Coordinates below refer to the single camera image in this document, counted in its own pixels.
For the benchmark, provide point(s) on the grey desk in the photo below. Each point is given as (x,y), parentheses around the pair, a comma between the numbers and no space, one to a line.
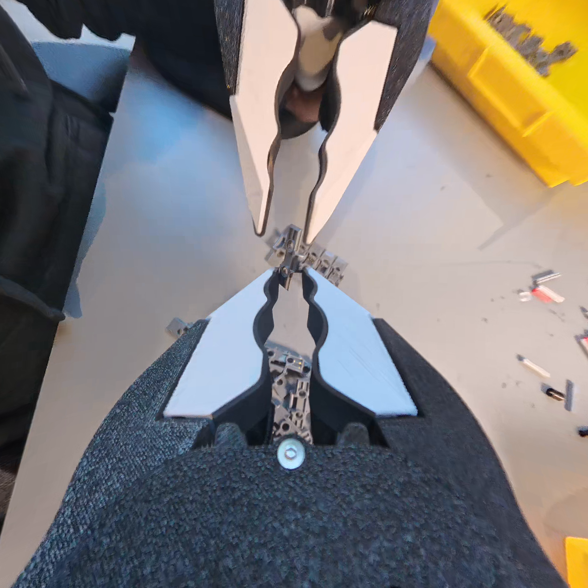
(436,229)

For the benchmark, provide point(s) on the person's left forearm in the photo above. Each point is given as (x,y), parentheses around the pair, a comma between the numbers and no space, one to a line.
(115,18)

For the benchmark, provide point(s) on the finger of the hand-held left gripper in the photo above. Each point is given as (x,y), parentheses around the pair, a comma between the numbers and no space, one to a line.
(358,92)
(257,92)

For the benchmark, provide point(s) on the small grey track link cluster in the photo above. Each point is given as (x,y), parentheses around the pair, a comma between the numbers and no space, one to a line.
(287,376)

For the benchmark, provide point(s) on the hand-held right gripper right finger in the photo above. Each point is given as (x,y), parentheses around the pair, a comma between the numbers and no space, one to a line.
(358,367)

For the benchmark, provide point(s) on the yellow storage bin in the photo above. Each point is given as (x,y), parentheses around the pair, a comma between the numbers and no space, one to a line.
(505,101)
(578,565)

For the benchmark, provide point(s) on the scatter of black red pins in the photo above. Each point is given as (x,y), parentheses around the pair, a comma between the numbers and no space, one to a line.
(546,294)

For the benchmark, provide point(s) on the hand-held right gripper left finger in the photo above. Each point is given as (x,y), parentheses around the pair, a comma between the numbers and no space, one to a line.
(220,367)

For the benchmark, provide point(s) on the pile of grey track links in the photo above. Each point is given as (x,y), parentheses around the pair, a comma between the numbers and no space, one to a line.
(528,41)

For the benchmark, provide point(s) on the black armrest pad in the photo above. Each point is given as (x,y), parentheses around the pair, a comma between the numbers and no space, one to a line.
(183,69)

